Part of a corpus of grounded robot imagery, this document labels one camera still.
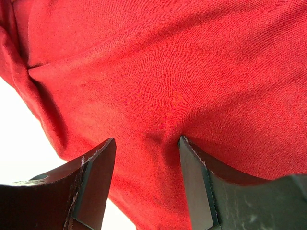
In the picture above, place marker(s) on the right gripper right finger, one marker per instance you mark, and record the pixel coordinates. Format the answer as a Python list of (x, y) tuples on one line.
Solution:
[(221, 197)]

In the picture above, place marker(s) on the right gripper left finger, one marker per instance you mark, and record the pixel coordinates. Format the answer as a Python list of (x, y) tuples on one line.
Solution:
[(70, 197)]

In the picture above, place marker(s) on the dark red t shirt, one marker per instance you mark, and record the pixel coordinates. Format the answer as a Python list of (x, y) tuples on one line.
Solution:
[(231, 75)]

